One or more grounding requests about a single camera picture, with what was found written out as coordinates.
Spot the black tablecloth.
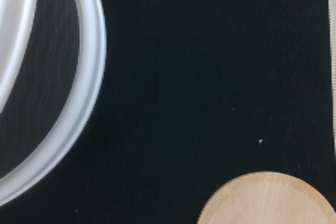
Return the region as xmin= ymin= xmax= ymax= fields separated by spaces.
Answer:
xmin=0 ymin=0 xmax=336 ymax=224

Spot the round wooden coaster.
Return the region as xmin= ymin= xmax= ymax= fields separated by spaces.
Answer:
xmin=196 ymin=172 xmax=336 ymax=224

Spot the white two-tier lazy Susan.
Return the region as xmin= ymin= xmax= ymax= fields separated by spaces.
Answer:
xmin=0 ymin=0 xmax=106 ymax=206

